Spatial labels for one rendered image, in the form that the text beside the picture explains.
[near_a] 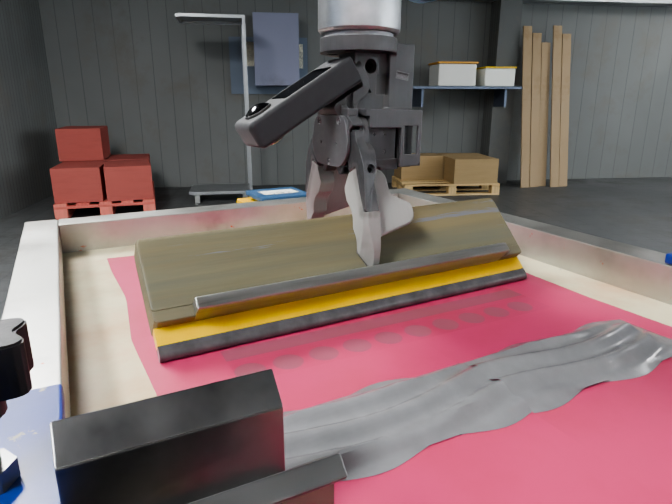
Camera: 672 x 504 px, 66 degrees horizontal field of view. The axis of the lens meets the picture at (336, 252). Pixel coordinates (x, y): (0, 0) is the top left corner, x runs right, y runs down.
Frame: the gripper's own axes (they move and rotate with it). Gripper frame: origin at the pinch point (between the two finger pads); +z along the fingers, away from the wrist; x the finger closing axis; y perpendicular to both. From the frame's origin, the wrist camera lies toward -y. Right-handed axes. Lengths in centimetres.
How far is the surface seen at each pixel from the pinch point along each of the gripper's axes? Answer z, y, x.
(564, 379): 3.9, 5.3, -23.5
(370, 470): 4.5, -10.9, -24.8
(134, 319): 4.4, -19.2, 1.6
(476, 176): 61, 430, 447
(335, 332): 4.2, -4.7, -9.0
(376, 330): 4.2, -1.5, -10.2
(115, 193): 67, 22, 518
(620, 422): 4.3, 4.6, -28.1
